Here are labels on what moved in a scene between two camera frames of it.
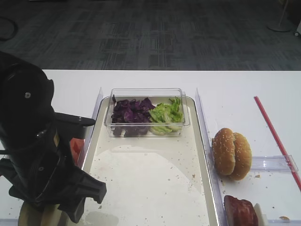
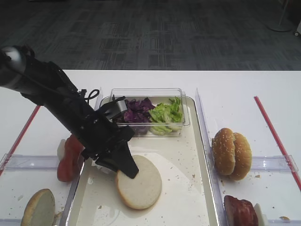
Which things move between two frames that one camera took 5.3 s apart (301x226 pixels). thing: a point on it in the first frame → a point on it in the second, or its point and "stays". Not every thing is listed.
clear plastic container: x=150 y=112 stays
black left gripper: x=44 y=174 → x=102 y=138
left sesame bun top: x=223 y=150 stays
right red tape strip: x=287 y=161 stays
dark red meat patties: x=239 y=212 stays
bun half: x=51 y=215 → x=141 y=192
